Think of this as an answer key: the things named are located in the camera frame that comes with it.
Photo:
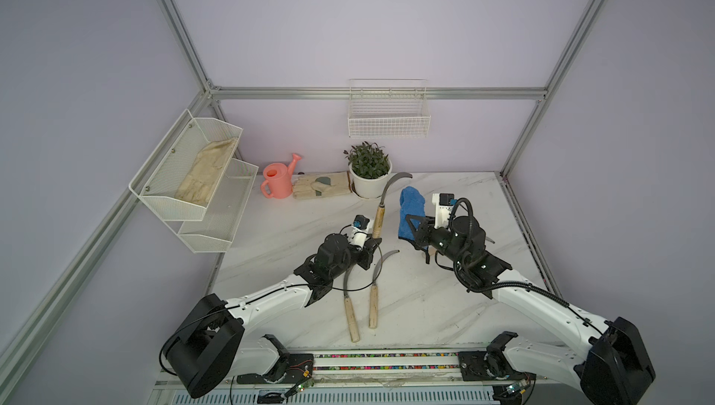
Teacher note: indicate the white wire wall basket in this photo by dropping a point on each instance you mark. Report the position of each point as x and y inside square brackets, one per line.
[388, 108]

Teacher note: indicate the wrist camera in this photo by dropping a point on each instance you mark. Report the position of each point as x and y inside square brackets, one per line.
[443, 202]
[360, 231]

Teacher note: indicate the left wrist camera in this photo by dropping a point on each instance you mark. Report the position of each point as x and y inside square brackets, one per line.
[360, 231]

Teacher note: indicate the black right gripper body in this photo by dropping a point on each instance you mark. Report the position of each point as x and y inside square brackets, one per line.
[440, 239]

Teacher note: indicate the white mesh upper shelf basket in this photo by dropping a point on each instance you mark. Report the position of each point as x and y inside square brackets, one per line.
[159, 181]

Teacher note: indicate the white plant pot with saucer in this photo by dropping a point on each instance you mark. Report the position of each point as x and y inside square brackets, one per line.
[369, 188]

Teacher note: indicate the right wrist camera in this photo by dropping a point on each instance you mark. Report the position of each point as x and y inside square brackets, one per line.
[443, 202]

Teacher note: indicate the white mesh lower shelf basket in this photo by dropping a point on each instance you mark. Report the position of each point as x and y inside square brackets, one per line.
[217, 231]

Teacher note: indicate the aluminium frame profile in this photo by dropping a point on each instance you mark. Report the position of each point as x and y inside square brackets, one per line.
[32, 338]

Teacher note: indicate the sickle with wooden handle middle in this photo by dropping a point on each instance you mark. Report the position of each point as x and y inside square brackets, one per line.
[374, 292]

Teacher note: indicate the pink watering can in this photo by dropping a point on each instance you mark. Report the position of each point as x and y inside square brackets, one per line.
[278, 179]

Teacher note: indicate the blue fluffy rag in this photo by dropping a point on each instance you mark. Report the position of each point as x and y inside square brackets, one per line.
[411, 202]

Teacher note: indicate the green potted plant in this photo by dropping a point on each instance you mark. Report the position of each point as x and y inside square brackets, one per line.
[368, 160]

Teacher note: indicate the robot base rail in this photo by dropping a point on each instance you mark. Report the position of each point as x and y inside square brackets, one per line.
[400, 376]

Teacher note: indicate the white mesh shelf basket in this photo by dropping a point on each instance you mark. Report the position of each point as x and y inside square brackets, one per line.
[217, 231]
[159, 181]

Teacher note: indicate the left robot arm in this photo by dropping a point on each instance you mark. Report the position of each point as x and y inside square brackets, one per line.
[213, 342]

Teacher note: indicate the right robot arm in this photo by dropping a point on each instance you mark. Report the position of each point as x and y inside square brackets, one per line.
[605, 360]

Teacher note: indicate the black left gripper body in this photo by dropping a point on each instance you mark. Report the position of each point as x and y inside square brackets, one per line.
[361, 258]

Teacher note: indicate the beige work glove on table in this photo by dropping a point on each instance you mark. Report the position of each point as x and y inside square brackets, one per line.
[321, 185]

